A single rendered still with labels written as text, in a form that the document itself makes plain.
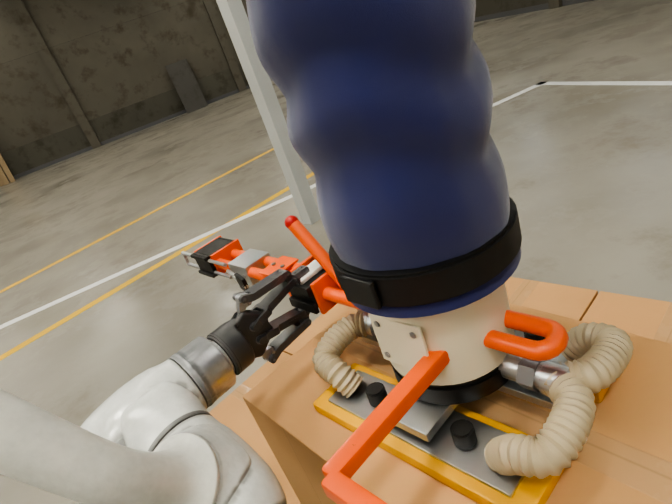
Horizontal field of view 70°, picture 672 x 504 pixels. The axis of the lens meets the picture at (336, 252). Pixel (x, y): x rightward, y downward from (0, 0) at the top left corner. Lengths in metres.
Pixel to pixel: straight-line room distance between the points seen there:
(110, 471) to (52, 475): 0.04
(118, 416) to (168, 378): 0.07
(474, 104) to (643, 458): 0.42
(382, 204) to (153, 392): 0.39
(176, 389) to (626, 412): 0.55
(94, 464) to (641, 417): 0.58
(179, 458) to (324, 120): 0.37
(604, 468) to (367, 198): 0.39
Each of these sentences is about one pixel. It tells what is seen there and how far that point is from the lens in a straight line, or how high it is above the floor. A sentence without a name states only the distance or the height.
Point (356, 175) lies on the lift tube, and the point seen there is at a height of 1.32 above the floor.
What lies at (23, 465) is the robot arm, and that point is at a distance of 0.50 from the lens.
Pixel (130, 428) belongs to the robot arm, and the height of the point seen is 1.11.
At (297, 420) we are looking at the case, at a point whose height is 0.94.
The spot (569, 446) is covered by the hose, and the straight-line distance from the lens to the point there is 0.55.
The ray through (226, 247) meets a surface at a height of 1.09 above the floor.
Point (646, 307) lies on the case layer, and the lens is 1.50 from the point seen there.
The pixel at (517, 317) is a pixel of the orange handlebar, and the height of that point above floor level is 1.08.
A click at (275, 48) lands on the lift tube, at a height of 1.44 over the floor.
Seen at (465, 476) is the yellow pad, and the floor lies 0.96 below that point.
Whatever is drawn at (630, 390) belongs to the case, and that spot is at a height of 0.94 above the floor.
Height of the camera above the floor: 1.45
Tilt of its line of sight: 25 degrees down
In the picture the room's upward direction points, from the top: 20 degrees counter-clockwise
